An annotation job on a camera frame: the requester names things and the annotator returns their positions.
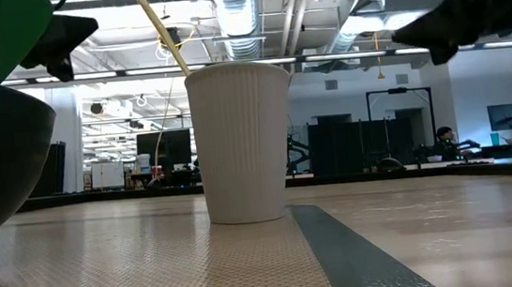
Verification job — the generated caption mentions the gold spoon with green handle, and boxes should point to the gold spoon with green handle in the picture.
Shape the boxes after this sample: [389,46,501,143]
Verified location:
[0,0,61,86]

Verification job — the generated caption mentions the wooden chopsticks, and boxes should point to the wooden chopsticks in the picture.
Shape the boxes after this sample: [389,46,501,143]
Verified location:
[128,0,192,83]

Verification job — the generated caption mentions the white ribbed paper cup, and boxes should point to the white ribbed paper cup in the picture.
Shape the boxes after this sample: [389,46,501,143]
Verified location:
[182,55,306,229]

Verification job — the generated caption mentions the yellow hanging pendant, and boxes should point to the yellow hanging pendant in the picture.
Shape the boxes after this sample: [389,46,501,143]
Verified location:
[370,31,386,81]

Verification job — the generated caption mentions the white pillar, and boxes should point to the white pillar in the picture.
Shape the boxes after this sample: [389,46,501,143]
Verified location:
[43,86,89,196]

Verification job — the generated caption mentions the long ceiling light bar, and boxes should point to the long ceiling light bar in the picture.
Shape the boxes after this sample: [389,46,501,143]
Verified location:
[0,31,512,98]

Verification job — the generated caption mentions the person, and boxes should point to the person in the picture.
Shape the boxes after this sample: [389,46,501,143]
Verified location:
[430,124,461,163]

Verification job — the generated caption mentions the white cabinet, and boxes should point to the white cabinet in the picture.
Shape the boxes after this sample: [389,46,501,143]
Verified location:
[89,159,127,191]

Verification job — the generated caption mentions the white bucket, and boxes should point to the white bucket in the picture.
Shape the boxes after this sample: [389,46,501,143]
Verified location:
[133,152,153,175]

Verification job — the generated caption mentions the black partition panel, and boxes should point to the black partition panel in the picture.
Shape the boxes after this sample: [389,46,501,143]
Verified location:
[306,107,417,179]

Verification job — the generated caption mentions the beige woven placemat grey stripe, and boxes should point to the beige woven placemat grey stripe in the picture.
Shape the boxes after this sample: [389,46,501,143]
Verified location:
[0,182,448,287]

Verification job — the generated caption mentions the black metal frame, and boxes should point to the black metal frame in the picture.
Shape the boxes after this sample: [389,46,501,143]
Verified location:
[365,83,440,158]

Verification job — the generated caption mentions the wall mounted screen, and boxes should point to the wall mounted screen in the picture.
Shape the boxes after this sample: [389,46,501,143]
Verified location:
[486,103,512,133]

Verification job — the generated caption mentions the black ceiling camera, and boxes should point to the black ceiling camera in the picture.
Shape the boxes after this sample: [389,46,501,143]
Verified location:
[164,25,184,53]

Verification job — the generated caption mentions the hanging yellow cable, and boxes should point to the hanging yellow cable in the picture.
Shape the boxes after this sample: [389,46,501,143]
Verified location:
[139,20,212,181]

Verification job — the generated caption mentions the black table edge rail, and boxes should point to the black table edge rail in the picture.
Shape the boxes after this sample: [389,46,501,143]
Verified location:
[15,150,512,229]

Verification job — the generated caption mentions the silver ribbed ventilation duct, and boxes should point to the silver ribbed ventilation duct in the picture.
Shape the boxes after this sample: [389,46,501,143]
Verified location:
[209,0,264,64]

